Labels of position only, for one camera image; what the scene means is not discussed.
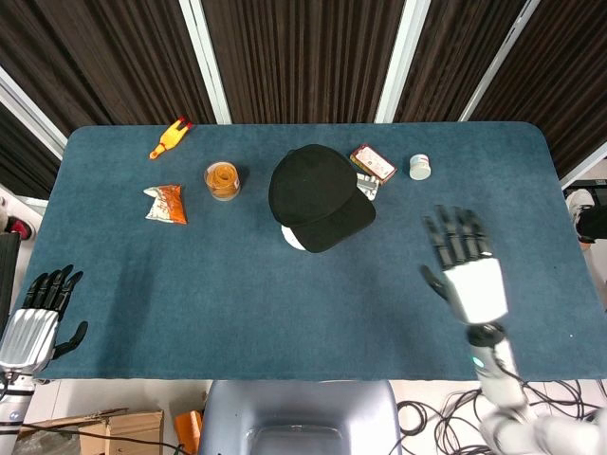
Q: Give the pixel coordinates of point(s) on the orange white snack packet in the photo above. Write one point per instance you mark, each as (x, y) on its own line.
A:
(171, 204)

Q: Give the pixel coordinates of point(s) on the white sneaker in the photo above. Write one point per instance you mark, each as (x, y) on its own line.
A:
(576, 208)

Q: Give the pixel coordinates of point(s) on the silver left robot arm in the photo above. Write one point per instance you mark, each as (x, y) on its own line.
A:
(12, 407)

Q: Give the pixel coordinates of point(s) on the small white round jar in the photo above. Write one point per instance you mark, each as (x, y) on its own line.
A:
(420, 168)

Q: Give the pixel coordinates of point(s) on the white silver flat device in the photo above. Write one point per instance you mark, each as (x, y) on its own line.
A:
(369, 186)

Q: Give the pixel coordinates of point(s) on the white partition frame post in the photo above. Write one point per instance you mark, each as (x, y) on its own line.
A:
(28, 114)
(498, 61)
(206, 61)
(400, 61)
(585, 166)

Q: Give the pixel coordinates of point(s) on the orange plastic item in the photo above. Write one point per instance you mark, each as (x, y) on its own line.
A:
(187, 429)

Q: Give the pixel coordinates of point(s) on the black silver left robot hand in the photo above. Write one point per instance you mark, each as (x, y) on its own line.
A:
(28, 336)

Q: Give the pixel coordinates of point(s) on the clear jar of rubber bands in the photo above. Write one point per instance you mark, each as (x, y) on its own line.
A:
(222, 180)

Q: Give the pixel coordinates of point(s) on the white red shoe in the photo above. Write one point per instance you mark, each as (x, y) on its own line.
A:
(16, 220)

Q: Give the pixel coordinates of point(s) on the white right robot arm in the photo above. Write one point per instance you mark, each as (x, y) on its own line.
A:
(498, 374)

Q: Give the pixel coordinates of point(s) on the red bordered card box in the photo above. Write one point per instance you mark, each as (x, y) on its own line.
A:
(374, 163)

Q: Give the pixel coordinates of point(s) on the yellow rubber chicken toy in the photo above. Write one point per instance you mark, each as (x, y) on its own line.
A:
(166, 140)

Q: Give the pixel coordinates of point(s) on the brown cardboard box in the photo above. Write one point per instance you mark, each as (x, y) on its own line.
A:
(128, 431)

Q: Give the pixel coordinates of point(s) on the black flat case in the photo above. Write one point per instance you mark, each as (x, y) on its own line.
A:
(7, 275)

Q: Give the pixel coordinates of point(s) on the blue velvet tablecloth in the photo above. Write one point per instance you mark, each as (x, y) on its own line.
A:
(237, 294)

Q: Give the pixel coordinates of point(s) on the black baseball cap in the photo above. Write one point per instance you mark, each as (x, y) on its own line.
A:
(313, 189)

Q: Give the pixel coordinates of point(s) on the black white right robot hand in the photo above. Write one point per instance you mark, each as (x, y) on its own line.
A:
(476, 289)

